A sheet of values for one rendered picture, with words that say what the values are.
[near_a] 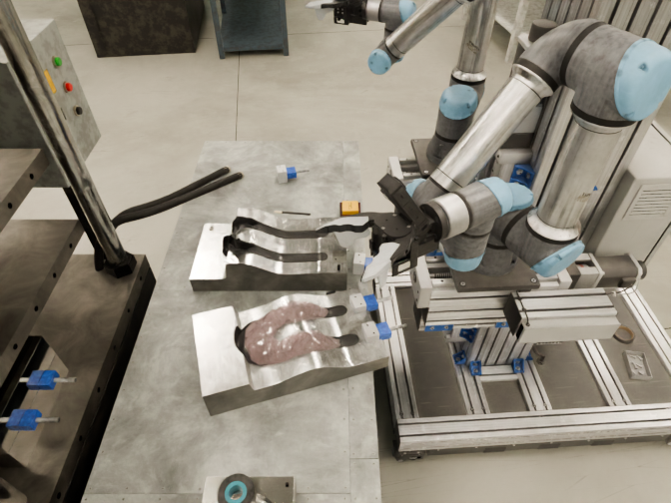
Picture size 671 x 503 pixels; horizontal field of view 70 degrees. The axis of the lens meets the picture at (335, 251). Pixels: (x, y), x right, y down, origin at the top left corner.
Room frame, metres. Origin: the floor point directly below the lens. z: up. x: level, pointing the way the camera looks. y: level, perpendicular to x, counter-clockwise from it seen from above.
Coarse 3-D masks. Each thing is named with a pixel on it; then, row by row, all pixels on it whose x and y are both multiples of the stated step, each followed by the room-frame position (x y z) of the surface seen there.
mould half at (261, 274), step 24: (264, 216) 1.22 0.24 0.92; (216, 240) 1.16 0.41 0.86; (264, 240) 1.11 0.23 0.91; (288, 240) 1.14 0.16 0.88; (312, 240) 1.14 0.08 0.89; (336, 240) 1.13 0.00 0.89; (216, 264) 1.05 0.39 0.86; (240, 264) 0.99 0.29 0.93; (264, 264) 1.00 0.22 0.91; (288, 264) 1.03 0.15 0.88; (312, 264) 1.02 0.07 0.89; (336, 264) 1.02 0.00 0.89; (216, 288) 0.99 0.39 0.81; (240, 288) 0.99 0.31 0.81; (264, 288) 0.99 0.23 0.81; (288, 288) 0.99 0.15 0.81; (312, 288) 0.99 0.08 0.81; (336, 288) 0.99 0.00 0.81
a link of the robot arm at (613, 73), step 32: (608, 32) 0.82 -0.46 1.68; (576, 64) 0.81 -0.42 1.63; (608, 64) 0.77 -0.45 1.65; (640, 64) 0.74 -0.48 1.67; (576, 96) 0.80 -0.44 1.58; (608, 96) 0.74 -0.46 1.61; (640, 96) 0.72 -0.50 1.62; (576, 128) 0.79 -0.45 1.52; (608, 128) 0.74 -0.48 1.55; (576, 160) 0.76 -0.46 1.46; (544, 192) 0.81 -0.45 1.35; (576, 192) 0.75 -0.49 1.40; (544, 224) 0.77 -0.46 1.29; (576, 224) 0.77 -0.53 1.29; (544, 256) 0.73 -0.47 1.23; (576, 256) 0.76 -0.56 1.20
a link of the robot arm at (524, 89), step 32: (576, 32) 0.85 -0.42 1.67; (544, 64) 0.85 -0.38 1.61; (512, 96) 0.84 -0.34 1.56; (544, 96) 0.86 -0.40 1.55; (480, 128) 0.82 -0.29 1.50; (512, 128) 0.82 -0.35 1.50; (448, 160) 0.81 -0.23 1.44; (480, 160) 0.79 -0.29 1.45; (416, 192) 0.79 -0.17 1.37; (448, 192) 0.76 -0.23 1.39
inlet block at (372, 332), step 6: (366, 324) 0.80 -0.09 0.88; (372, 324) 0.80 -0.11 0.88; (378, 324) 0.80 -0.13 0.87; (384, 324) 0.80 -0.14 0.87; (402, 324) 0.81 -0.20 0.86; (366, 330) 0.77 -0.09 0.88; (372, 330) 0.77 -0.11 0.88; (378, 330) 0.78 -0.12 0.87; (384, 330) 0.78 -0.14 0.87; (390, 330) 0.78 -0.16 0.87; (366, 336) 0.76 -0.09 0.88; (372, 336) 0.76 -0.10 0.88; (378, 336) 0.76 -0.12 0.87; (384, 336) 0.77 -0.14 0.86; (390, 336) 0.78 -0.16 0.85; (366, 342) 0.75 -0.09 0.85
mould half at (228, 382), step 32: (352, 288) 0.95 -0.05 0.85; (224, 320) 0.79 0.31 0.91; (320, 320) 0.81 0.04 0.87; (352, 320) 0.83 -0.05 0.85; (224, 352) 0.69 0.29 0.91; (320, 352) 0.70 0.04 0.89; (352, 352) 0.72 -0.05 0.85; (384, 352) 0.72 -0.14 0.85; (224, 384) 0.59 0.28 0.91; (256, 384) 0.61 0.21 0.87; (288, 384) 0.62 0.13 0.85; (320, 384) 0.65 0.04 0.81
